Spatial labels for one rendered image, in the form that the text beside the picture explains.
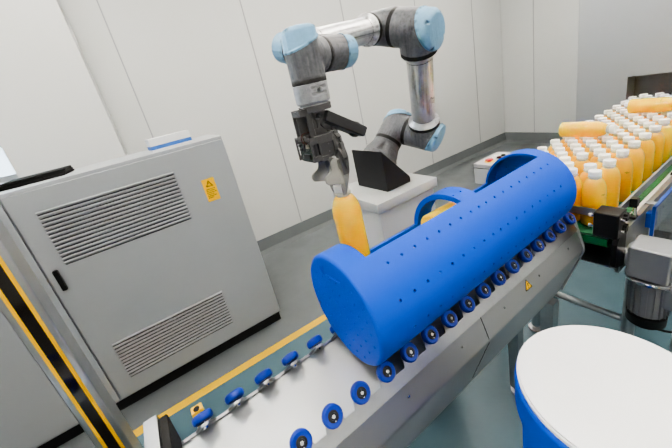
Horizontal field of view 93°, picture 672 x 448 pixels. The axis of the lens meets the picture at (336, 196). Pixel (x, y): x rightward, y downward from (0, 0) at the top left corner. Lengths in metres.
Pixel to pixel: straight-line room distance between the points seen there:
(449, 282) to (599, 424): 0.32
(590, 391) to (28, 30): 3.28
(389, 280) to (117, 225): 1.72
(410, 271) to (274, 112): 3.03
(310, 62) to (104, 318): 1.98
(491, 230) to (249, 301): 1.88
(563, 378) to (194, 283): 1.99
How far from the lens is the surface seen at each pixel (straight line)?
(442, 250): 0.79
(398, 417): 0.89
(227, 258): 2.28
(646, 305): 1.60
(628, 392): 0.76
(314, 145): 0.68
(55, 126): 3.09
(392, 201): 1.22
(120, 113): 3.35
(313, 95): 0.68
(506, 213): 0.98
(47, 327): 0.98
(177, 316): 2.38
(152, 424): 0.80
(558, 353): 0.78
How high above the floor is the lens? 1.59
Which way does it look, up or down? 19 degrees down
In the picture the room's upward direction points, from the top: 13 degrees counter-clockwise
